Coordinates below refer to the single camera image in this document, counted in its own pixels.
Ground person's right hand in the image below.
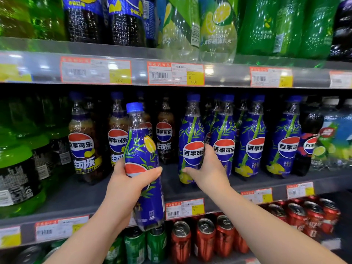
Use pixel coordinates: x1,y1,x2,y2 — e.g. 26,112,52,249
182,143,233,200

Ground person's left hand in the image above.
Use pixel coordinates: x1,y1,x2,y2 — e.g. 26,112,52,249
106,158,163,226

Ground row of brown Pepsi bottles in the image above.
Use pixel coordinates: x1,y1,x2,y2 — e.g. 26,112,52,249
67,92,130,186

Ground person's right forearm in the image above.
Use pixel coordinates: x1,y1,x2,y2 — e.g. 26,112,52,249
216,187,347,264

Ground person's left forearm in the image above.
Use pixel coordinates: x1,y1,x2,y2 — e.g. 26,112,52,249
44,200,131,264

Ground green bottles with black labels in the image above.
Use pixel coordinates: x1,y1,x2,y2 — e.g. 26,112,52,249
0,93,73,220

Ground rows of green soda cans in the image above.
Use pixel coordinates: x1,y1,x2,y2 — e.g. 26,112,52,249
14,225,168,264

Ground rows of red soda cans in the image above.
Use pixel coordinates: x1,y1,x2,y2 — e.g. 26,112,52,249
170,196,341,264

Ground clear soda bottle green label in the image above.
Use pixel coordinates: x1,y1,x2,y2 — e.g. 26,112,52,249
157,0,201,62
198,0,240,64

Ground dark soda bottle blue label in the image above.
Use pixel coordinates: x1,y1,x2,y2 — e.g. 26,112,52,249
62,0,106,44
106,0,146,47
143,0,158,48

